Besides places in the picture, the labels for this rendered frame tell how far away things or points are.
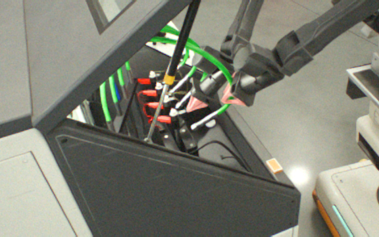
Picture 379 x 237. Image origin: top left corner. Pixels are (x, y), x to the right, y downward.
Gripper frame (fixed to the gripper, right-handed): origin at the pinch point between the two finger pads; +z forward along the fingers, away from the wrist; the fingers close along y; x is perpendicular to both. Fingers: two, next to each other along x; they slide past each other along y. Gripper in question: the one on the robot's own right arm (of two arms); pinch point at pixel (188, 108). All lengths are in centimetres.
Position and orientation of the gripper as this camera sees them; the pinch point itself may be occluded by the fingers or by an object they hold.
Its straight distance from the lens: 125.9
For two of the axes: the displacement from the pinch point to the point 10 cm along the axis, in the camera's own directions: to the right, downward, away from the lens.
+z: -5.9, 6.4, 4.8
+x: 1.0, 6.6, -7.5
